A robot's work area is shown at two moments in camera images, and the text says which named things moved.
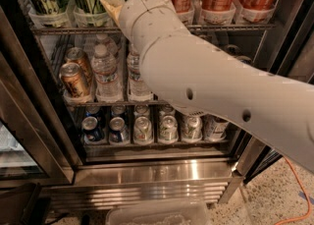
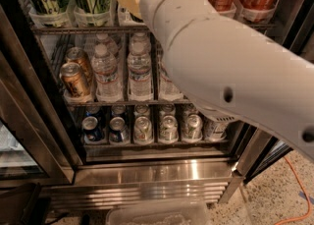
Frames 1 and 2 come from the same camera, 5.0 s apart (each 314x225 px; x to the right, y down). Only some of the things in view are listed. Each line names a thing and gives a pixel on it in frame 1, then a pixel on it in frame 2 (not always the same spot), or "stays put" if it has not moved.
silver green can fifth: x=193 y=130 stays put
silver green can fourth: x=168 y=132 stays put
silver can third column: x=142 y=133 stays put
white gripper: x=141 y=5 → x=156 y=1
